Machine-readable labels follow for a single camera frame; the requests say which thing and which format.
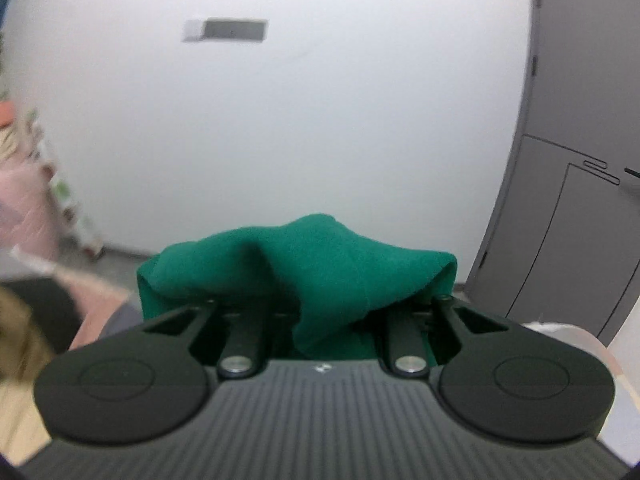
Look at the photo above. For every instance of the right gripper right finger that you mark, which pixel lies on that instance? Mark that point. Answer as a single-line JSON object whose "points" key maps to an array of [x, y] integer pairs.
{"points": [[399, 344]]}

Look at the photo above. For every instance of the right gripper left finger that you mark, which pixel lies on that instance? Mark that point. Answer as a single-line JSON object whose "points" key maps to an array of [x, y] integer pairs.
{"points": [[241, 356]]}

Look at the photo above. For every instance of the green hoodie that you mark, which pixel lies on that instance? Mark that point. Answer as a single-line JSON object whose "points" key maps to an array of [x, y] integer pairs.
{"points": [[331, 276]]}

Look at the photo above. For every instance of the grey door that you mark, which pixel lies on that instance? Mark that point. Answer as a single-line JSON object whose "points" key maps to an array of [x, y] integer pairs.
{"points": [[562, 244]]}

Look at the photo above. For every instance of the brown garment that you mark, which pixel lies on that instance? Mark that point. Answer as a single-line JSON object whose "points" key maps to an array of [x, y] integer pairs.
{"points": [[24, 350]]}

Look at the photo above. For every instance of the patchwork bed quilt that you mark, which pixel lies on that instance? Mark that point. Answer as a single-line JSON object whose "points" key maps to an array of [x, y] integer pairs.
{"points": [[105, 309]]}

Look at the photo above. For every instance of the orange box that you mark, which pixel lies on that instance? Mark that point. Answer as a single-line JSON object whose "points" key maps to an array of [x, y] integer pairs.
{"points": [[7, 113]]}

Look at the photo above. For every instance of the black door handle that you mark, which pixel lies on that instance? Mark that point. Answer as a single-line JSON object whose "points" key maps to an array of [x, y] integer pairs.
{"points": [[632, 172]]}

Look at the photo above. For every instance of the wall switch panel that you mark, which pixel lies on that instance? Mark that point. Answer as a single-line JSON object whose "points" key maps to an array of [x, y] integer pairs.
{"points": [[224, 30]]}

